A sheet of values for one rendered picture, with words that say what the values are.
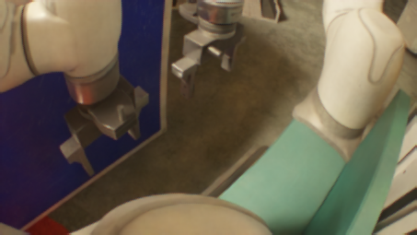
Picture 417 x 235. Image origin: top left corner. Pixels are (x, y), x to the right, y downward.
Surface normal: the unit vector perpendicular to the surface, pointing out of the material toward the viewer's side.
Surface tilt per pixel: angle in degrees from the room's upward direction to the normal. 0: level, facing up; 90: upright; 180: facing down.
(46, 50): 88
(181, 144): 0
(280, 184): 0
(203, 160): 0
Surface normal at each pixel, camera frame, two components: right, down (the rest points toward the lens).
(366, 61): -0.55, 0.41
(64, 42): 0.30, 0.76
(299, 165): 0.11, -0.62
